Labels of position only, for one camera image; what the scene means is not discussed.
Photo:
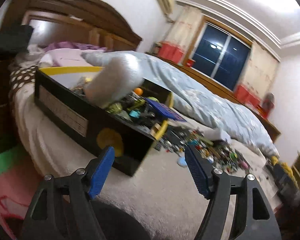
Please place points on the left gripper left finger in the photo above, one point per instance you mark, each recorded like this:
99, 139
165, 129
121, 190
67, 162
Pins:
61, 208

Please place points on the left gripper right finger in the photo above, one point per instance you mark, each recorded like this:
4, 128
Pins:
253, 215

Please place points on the white foam block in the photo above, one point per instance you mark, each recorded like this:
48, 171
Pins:
117, 79

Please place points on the blue plastic disc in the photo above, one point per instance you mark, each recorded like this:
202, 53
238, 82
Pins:
182, 162

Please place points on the mustard yellow blanket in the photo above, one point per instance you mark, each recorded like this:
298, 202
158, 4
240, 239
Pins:
282, 170

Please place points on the light blue floral quilt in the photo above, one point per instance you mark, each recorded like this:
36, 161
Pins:
195, 101

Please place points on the red electric fan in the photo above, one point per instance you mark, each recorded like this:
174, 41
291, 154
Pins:
267, 105

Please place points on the yellow cardboard toy box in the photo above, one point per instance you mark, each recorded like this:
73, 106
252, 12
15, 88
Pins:
87, 124

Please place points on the right cream red curtain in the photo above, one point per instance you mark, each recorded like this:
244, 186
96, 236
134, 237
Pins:
257, 77

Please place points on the cream red curtain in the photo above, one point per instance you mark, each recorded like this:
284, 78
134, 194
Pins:
257, 77
178, 39

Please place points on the left cream red curtain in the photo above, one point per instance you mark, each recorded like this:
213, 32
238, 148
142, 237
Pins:
178, 39

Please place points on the polka dot brown sheet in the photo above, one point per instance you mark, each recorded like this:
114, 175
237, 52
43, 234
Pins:
20, 77

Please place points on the pink pillow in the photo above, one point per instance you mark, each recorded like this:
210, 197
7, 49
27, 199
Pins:
66, 57

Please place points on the dark wooden headboard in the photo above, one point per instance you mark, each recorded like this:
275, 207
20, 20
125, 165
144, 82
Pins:
84, 21

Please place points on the window with wooden frame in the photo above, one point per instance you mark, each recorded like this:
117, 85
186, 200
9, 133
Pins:
219, 52

